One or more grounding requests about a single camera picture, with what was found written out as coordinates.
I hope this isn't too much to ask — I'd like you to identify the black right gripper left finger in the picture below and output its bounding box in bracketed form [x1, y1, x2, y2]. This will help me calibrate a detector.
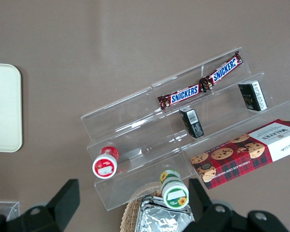
[0, 178, 81, 232]

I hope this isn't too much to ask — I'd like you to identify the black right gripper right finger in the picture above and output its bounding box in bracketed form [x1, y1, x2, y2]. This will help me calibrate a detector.
[183, 178, 290, 232]

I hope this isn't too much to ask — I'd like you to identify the foil-wrapped sandwich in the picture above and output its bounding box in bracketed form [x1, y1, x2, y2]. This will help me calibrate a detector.
[134, 195, 195, 232]

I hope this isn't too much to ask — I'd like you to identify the woven wicker basket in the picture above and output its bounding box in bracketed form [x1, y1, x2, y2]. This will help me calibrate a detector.
[119, 188, 164, 232]

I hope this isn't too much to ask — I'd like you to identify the cream plastic tray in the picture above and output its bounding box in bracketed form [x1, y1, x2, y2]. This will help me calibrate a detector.
[0, 62, 23, 153]

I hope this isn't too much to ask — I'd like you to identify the green-lidded sunflower small bottle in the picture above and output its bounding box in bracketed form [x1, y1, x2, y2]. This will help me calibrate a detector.
[159, 169, 190, 209]

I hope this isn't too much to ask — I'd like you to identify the clear plastic box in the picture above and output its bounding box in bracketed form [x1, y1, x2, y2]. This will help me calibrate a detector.
[0, 201, 21, 222]

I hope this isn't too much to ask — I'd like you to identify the red-lidded small bottle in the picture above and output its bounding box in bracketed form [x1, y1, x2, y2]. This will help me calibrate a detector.
[91, 146, 120, 179]

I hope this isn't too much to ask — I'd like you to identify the red tartan Walkers cookie box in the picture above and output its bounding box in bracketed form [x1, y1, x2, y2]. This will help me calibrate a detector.
[190, 118, 290, 190]

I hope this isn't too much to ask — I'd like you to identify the small black box with barcode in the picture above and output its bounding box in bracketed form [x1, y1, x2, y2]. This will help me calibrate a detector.
[179, 107, 205, 139]

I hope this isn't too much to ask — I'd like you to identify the clear acrylic stepped display stand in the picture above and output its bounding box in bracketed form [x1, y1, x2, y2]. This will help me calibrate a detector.
[150, 46, 290, 176]
[80, 85, 194, 212]

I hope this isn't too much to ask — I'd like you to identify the Snickers chocolate bar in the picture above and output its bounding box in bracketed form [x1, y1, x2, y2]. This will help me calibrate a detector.
[157, 83, 204, 109]
[199, 50, 244, 93]

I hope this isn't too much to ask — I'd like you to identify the small black box white side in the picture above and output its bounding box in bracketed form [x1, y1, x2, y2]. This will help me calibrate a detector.
[238, 80, 269, 112]

